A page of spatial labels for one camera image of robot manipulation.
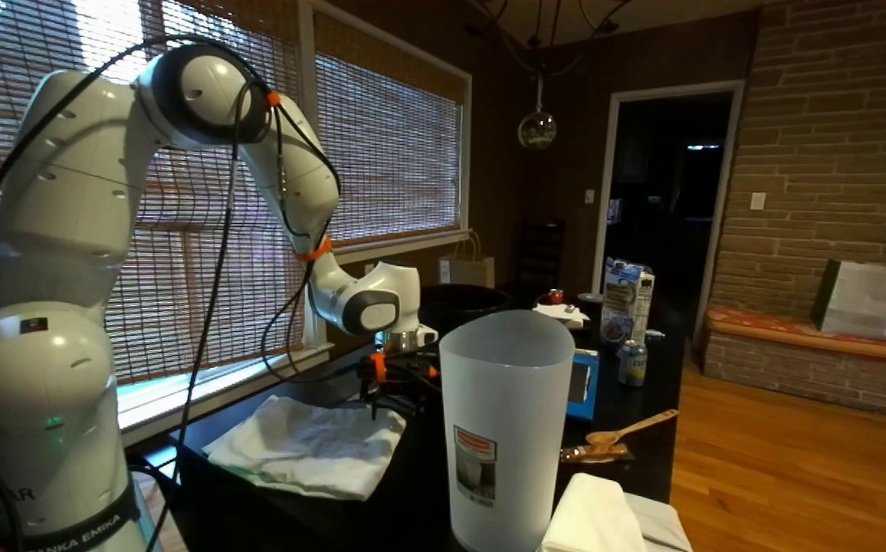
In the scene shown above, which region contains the blue white product package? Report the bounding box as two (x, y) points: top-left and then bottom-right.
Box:
(598, 257), (657, 349)

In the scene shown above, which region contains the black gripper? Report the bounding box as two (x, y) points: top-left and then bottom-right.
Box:
(362, 347), (442, 423)

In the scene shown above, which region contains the large bamboo window blind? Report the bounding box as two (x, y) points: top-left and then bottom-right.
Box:
(0, 0), (314, 390)

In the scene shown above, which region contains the white paper stack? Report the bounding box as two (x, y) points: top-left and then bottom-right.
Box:
(530, 301), (593, 331)

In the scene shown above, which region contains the small white bottle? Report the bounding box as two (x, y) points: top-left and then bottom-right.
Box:
(618, 338), (651, 390)

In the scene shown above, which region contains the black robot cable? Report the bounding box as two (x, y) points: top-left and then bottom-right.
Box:
(0, 30), (347, 552)

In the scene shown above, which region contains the translucent white plastic jug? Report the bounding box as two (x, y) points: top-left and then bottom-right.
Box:
(436, 307), (576, 552)

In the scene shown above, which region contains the black shelf unit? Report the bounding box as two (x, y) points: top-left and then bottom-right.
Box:
(516, 219), (567, 305)

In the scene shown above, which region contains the brick bench with wooden seat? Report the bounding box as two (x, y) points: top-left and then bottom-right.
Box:
(700, 305), (886, 425)

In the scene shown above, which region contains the wooden spoon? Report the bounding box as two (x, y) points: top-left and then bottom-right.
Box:
(559, 408), (682, 469)

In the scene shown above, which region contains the white folded cloth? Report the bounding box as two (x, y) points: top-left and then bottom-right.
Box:
(539, 469), (651, 552)

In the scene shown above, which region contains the glass globe pendant lamp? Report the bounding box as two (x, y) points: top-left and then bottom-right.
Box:
(516, 73), (563, 153)

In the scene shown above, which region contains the grey white flat board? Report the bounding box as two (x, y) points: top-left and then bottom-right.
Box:
(625, 491), (695, 552)

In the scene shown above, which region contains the white cloth towel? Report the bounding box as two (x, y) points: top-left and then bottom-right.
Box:
(204, 394), (409, 502)

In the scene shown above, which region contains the white door frame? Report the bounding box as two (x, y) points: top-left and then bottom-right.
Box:
(593, 76), (750, 341)

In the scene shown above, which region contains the white flat box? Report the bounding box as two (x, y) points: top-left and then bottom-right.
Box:
(819, 257), (886, 347)

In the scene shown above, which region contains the blue box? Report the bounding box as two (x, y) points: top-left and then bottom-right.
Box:
(565, 347), (603, 423)

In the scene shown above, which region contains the black wooden table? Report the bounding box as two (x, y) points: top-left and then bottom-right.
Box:
(170, 325), (685, 552)

